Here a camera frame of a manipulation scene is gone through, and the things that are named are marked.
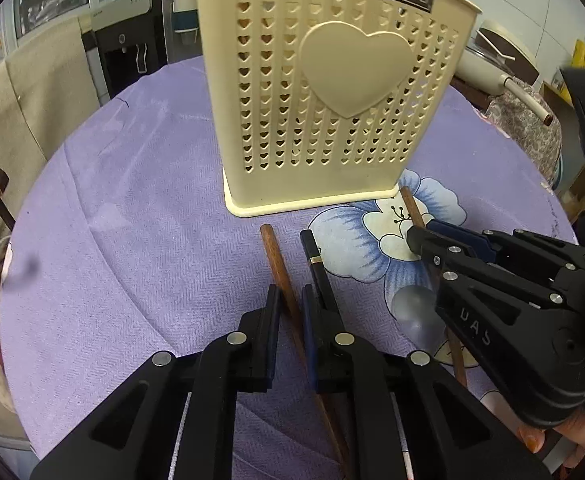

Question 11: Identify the translucent plastic spoon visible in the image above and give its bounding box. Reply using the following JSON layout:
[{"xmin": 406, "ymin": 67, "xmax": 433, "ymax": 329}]
[{"xmin": 391, "ymin": 285, "xmax": 453, "ymax": 354}]

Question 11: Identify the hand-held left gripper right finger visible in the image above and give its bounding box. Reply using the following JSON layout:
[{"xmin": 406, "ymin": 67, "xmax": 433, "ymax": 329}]
[{"xmin": 301, "ymin": 285, "xmax": 553, "ymax": 480}]

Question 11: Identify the purple floral tablecloth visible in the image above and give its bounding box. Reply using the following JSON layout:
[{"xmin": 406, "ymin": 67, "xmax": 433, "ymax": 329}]
[{"xmin": 0, "ymin": 55, "xmax": 580, "ymax": 480}]

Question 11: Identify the cream plastic utensil holder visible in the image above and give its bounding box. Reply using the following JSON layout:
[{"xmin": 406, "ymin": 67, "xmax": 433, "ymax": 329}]
[{"xmin": 192, "ymin": 0, "xmax": 483, "ymax": 218}]

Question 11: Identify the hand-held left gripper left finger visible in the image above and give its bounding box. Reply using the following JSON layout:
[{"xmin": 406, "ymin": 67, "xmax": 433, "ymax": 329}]
[{"xmin": 30, "ymin": 285, "xmax": 282, "ymax": 480}]

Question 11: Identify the brown wooden chopstick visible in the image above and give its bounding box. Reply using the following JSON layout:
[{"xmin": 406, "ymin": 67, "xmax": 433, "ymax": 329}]
[
  {"xmin": 399, "ymin": 188, "xmax": 469, "ymax": 389},
  {"xmin": 260, "ymin": 225, "xmax": 353, "ymax": 480}
]

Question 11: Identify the white pan with handle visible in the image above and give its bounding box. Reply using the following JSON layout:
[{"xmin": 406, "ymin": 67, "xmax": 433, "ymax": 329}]
[{"xmin": 455, "ymin": 20, "xmax": 554, "ymax": 127}]

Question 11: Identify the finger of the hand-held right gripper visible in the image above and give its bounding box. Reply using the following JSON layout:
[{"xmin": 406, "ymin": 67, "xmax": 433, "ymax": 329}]
[
  {"xmin": 427, "ymin": 219, "xmax": 585, "ymax": 307},
  {"xmin": 405, "ymin": 226, "xmax": 571, "ymax": 392}
]

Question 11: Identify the person's right hand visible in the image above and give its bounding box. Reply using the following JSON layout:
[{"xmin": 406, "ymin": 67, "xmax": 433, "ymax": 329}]
[{"xmin": 519, "ymin": 411, "xmax": 585, "ymax": 471}]

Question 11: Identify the water dispenser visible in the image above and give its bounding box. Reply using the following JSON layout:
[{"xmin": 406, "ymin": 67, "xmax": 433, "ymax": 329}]
[{"xmin": 90, "ymin": 0, "xmax": 166, "ymax": 104}]

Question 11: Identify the beige cloth cover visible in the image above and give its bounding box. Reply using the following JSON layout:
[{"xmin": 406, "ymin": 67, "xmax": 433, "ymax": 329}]
[{"xmin": 0, "ymin": 15, "xmax": 100, "ymax": 201}]

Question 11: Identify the black chopstick with gold band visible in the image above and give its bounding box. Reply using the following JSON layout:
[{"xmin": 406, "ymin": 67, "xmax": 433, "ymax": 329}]
[{"xmin": 299, "ymin": 230, "xmax": 340, "ymax": 313}]

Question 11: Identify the floral patterned cloth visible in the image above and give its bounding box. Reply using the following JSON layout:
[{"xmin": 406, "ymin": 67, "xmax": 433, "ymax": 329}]
[{"xmin": 487, "ymin": 94, "xmax": 564, "ymax": 183}]

